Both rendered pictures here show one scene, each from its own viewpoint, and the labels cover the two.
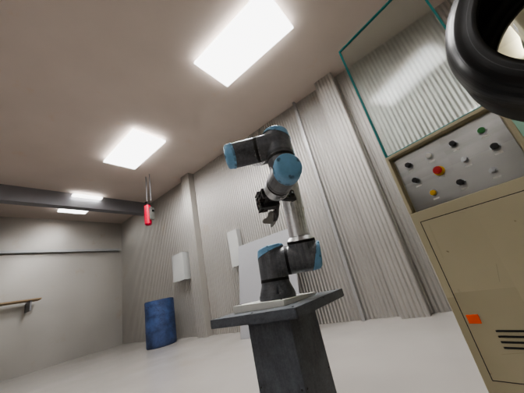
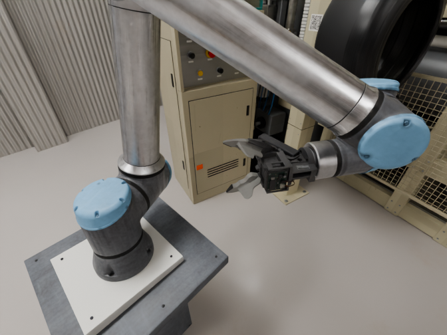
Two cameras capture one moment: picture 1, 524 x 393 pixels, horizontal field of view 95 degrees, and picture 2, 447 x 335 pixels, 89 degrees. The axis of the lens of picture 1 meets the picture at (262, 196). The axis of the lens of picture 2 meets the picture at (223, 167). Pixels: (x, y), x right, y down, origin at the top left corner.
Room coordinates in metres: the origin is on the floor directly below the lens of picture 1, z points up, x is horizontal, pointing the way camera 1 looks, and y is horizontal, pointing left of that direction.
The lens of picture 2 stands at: (0.95, 0.41, 1.32)
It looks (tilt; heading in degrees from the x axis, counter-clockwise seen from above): 37 degrees down; 279
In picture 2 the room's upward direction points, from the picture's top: straight up
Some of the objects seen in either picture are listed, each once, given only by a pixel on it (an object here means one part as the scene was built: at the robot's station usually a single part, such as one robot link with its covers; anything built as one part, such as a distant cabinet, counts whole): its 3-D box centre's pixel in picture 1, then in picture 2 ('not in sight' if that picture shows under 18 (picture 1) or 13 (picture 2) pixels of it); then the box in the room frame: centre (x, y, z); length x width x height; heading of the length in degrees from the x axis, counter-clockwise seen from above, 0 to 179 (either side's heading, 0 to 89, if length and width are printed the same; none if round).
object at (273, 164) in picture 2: (269, 198); (284, 167); (0.88, -0.03, 1.01); 0.12 x 0.09 x 0.08; 17
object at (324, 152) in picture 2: (277, 188); (316, 161); (0.80, -0.06, 1.01); 0.09 x 0.05 x 0.10; 108
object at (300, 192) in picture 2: not in sight; (286, 189); (0.65, -1.10, 0.01); 0.27 x 0.27 x 0.02; 41
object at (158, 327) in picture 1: (160, 321); not in sight; (5.57, 2.72, 0.45); 0.61 x 0.60 x 0.90; 146
